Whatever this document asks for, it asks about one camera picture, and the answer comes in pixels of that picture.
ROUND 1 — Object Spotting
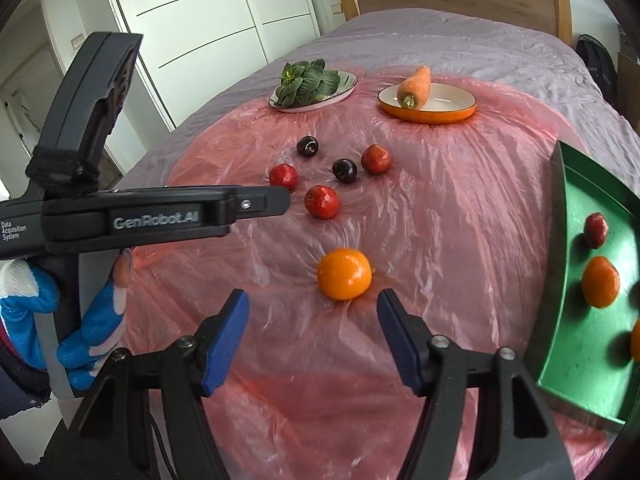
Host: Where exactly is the red plum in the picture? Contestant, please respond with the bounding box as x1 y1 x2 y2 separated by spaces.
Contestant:
361 144 392 175
583 212 609 250
269 163 299 192
304 185 341 220

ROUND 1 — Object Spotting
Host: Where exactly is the white wardrobe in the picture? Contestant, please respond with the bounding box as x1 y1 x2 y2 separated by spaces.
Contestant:
105 0 321 128

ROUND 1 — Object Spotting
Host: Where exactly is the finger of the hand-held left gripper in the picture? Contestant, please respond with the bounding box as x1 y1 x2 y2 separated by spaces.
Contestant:
222 186 292 226

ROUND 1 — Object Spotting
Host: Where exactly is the orange oval dish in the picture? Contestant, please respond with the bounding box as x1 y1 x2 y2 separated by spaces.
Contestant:
378 82 477 124

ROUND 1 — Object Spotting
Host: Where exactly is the person's left forearm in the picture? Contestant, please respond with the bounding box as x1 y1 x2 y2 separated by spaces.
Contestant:
0 325 66 466

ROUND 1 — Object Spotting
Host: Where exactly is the wooden dresser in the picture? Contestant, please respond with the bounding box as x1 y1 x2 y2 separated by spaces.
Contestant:
617 52 640 111

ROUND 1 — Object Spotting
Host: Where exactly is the person's left hand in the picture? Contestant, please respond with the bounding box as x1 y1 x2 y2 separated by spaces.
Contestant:
0 257 127 392

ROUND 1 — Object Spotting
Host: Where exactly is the black backpack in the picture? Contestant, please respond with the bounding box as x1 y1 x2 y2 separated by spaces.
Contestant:
576 34 618 106

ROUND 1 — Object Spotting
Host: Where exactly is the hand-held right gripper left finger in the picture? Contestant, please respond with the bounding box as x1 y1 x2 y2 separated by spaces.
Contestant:
65 288 251 480

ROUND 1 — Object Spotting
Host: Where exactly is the pink plastic sheet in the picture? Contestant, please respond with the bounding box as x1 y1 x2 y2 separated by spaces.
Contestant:
120 72 626 480

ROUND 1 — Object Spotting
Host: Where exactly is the white oval plate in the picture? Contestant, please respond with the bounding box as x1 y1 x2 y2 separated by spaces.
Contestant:
269 71 359 113

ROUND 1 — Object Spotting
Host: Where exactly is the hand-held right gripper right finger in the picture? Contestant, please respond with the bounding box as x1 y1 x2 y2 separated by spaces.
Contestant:
376 288 576 480

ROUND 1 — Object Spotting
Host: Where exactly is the green tray box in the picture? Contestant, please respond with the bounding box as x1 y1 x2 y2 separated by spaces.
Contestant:
530 140 640 426

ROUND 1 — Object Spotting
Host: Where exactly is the green bok choy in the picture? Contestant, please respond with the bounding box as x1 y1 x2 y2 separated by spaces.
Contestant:
275 58 341 108

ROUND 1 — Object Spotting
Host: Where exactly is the carrot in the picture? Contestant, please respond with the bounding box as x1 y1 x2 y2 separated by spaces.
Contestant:
397 65 432 109

